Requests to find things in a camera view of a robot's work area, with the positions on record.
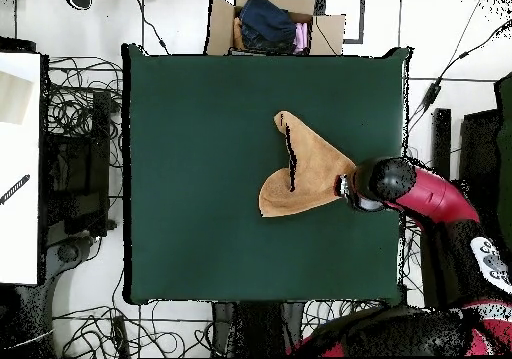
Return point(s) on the beige paper sheet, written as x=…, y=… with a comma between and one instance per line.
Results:
x=14, y=99

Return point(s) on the brown cardboard box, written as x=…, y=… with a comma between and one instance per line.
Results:
x=220, y=31

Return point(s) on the black equipment rack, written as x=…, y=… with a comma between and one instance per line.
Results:
x=478, y=147
x=76, y=175

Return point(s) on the dark green table cloth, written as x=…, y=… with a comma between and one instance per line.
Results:
x=180, y=135

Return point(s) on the pink garment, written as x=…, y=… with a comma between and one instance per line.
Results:
x=300, y=37

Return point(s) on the orange terry towel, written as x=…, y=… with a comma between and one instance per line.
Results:
x=316, y=171

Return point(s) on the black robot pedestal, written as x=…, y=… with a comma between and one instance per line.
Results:
x=256, y=327

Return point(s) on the orange cloth in box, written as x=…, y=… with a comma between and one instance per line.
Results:
x=238, y=33

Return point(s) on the white board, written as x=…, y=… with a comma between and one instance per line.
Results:
x=20, y=215

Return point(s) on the black striped tool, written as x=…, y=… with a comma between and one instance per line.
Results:
x=16, y=189

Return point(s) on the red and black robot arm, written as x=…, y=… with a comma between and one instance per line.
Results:
x=436, y=195

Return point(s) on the blue jeans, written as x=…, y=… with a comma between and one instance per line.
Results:
x=266, y=23

